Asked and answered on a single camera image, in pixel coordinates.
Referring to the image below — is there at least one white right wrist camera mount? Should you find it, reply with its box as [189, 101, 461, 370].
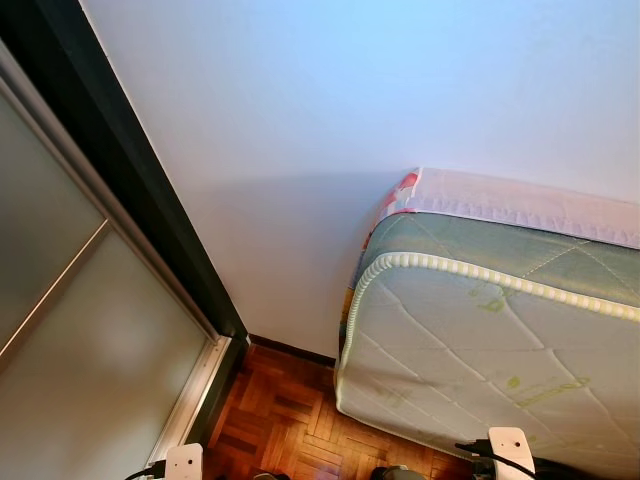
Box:
[487, 427, 528, 480]

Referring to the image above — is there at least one grey robot right leg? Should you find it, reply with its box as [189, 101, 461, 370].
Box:
[370, 464, 429, 480]

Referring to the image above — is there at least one frosted glass wardrobe door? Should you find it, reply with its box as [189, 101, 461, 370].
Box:
[0, 0, 249, 480]

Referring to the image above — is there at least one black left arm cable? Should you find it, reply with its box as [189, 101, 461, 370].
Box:
[124, 460, 167, 480]

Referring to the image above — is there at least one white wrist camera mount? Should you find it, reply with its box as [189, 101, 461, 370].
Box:
[487, 427, 528, 480]
[163, 443, 205, 480]

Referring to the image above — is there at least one dark wooden baseboard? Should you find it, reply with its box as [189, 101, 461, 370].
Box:
[245, 333, 339, 369]

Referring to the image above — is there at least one white quilted mattress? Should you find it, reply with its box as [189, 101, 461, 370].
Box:
[334, 210, 640, 480]

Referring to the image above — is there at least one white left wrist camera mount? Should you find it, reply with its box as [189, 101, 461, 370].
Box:
[163, 443, 205, 480]

